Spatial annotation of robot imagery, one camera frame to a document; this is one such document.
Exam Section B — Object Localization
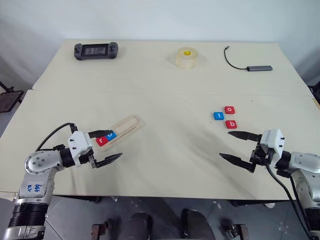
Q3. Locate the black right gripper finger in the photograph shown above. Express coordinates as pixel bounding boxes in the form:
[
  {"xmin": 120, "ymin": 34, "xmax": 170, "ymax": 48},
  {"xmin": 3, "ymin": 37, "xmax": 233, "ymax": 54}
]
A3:
[
  {"xmin": 219, "ymin": 152, "xmax": 255, "ymax": 173},
  {"xmin": 227, "ymin": 131, "xmax": 262, "ymax": 142}
]

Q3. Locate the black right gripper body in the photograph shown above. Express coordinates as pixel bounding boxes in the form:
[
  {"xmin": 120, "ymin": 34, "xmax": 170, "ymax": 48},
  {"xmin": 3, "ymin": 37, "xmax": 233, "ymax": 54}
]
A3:
[{"xmin": 249, "ymin": 134, "xmax": 276, "ymax": 174}]

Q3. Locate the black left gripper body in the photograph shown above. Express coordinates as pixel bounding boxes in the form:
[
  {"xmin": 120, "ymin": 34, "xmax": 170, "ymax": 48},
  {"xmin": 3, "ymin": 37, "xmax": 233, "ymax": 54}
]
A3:
[{"xmin": 78, "ymin": 148, "xmax": 98, "ymax": 169}]

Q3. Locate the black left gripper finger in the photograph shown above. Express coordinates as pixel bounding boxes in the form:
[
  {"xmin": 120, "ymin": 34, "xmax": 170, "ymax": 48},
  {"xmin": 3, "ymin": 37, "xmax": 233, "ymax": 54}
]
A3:
[
  {"xmin": 89, "ymin": 129, "xmax": 113, "ymax": 139},
  {"xmin": 96, "ymin": 152, "xmax": 124, "ymax": 169}
]

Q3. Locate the red letter tile b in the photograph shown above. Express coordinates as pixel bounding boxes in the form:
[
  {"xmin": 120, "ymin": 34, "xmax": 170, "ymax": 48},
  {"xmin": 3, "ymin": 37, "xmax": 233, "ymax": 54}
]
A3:
[{"xmin": 225, "ymin": 119, "xmax": 239, "ymax": 130}]

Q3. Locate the wooden letter tray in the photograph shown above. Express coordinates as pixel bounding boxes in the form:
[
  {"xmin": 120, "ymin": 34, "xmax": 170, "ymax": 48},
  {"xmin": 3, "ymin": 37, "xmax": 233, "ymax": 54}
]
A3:
[{"xmin": 96, "ymin": 114, "xmax": 146, "ymax": 152}]

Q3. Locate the dark rounded shape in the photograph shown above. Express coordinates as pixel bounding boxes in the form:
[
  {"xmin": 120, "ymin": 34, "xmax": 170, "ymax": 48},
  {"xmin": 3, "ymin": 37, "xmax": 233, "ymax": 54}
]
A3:
[
  {"xmin": 126, "ymin": 212, "xmax": 154, "ymax": 240},
  {"xmin": 180, "ymin": 208, "xmax": 216, "ymax": 240}
]

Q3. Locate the dark object beside table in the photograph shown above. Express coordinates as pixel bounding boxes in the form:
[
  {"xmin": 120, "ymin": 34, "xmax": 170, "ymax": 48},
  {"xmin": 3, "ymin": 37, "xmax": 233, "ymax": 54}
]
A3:
[{"xmin": 308, "ymin": 84, "xmax": 320, "ymax": 101}]

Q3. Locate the dark grey handheld game console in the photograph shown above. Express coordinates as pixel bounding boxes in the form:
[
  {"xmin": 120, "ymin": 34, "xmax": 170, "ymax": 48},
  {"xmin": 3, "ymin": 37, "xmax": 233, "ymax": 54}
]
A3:
[{"xmin": 73, "ymin": 42, "xmax": 120, "ymax": 62}]

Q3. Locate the beige tape roll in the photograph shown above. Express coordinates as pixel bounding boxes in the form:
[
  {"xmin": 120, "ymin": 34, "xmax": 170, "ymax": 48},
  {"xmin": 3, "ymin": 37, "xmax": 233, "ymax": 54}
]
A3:
[{"xmin": 175, "ymin": 46, "xmax": 200, "ymax": 71}]

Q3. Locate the black metal stand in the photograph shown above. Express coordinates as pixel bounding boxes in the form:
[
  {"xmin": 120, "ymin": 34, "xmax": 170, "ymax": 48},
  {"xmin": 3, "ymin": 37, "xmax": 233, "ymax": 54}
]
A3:
[{"xmin": 0, "ymin": 81, "xmax": 25, "ymax": 115}]

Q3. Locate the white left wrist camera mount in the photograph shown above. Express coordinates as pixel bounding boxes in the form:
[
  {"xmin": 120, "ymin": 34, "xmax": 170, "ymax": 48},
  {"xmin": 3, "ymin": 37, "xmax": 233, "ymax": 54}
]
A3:
[{"xmin": 66, "ymin": 130, "xmax": 95, "ymax": 167}]

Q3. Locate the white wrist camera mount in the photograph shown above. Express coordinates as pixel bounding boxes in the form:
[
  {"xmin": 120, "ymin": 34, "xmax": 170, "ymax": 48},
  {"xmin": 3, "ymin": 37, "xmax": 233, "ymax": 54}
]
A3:
[
  {"xmin": 66, "ymin": 130, "xmax": 95, "ymax": 167},
  {"xmin": 259, "ymin": 128, "xmax": 285, "ymax": 157}
]

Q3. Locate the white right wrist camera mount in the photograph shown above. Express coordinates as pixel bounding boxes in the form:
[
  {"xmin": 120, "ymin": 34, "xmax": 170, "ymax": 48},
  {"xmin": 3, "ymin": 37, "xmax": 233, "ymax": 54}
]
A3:
[{"xmin": 259, "ymin": 128, "xmax": 285, "ymax": 157}]

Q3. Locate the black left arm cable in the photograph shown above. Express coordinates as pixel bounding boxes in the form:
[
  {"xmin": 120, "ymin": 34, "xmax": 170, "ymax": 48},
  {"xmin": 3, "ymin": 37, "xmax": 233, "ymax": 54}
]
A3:
[{"xmin": 35, "ymin": 122, "xmax": 78, "ymax": 152}]

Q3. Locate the rusty metal bracket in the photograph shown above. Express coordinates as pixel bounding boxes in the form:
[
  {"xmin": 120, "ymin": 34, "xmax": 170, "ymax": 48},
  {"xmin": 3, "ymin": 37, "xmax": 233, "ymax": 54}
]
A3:
[
  {"xmin": 91, "ymin": 219, "xmax": 113, "ymax": 240},
  {"xmin": 219, "ymin": 219, "xmax": 249, "ymax": 240}
]

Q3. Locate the grey USB hub with cable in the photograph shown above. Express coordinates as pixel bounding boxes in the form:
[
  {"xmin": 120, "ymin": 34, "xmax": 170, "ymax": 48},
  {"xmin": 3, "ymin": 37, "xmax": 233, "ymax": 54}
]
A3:
[{"xmin": 223, "ymin": 45, "xmax": 274, "ymax": 73}]

